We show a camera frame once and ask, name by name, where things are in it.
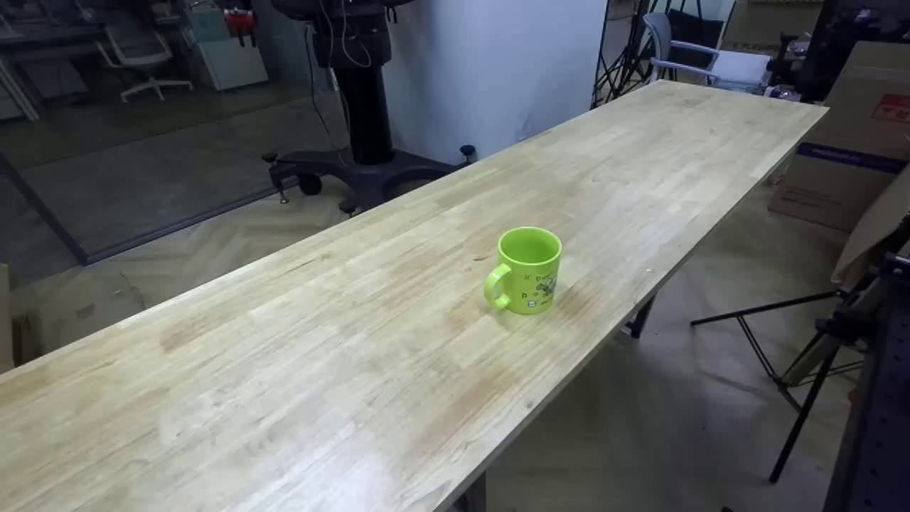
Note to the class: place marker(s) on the green plastic mug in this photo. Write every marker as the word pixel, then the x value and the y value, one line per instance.
pixel 529 273

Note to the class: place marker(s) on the black table leg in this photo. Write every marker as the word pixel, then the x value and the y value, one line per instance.
pixel 641 317

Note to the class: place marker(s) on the black stand legs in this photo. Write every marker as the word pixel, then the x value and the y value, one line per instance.
pixel 627 61

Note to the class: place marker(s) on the white cabinet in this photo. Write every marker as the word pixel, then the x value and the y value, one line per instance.
pixel 223 57

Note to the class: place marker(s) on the small red object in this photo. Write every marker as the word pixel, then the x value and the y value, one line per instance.
pixel 240 22

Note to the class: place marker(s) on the white chair with armrests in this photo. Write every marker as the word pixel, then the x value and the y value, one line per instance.
pixel 739 67

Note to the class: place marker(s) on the black tripod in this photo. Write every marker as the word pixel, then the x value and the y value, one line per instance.
pixel 805 408

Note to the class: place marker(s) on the white office chair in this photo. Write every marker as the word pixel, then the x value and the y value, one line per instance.
pixel 131 47

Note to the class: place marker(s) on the closed cardboard box with label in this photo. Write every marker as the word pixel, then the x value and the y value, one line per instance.
pixel 853 124

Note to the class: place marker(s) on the leaning cardboard sheet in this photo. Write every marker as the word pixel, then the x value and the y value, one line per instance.
pixel 881 228

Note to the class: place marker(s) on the black equipment stack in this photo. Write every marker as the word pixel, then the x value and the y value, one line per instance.
pixel 840 37

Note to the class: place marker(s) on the grey desk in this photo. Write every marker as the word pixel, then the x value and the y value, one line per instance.
pixel 37 33

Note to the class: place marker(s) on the black robot pedestal with wheels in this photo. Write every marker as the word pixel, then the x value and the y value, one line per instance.
pixel 364 115

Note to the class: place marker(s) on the black metal frame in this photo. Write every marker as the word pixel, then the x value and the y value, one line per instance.
pixel 881 428

